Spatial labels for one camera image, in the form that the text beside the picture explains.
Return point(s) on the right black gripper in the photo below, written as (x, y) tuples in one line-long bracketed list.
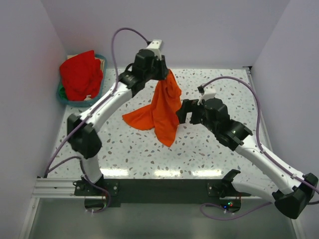
[(189, 106)]

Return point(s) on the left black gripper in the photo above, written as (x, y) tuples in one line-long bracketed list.
[(163, 70)]

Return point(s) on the orange t-shirt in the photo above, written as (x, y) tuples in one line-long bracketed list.
[(160, 114)]

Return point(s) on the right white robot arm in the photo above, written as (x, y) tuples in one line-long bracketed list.
[(293, 189)]

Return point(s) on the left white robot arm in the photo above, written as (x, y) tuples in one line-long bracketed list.
[(82, 130)]

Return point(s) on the red t-shirt in basket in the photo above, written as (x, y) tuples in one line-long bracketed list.
[(81, 76)]

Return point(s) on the teal plastic basket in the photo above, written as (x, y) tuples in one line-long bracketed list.
[(87, 102)]

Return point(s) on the green garment in basket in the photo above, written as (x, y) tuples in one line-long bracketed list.
[(62, 93)]

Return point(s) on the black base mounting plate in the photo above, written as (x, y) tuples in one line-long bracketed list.
[(154, 191)]

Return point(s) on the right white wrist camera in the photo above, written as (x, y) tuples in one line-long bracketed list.
[(205, 94)]

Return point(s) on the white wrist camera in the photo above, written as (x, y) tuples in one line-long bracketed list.
[(205, 94), (155, 47)]

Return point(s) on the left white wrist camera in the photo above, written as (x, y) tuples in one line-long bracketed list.
[(155, 47)]

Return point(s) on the aluminium front rail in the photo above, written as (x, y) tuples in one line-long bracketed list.
[(54, 188)]

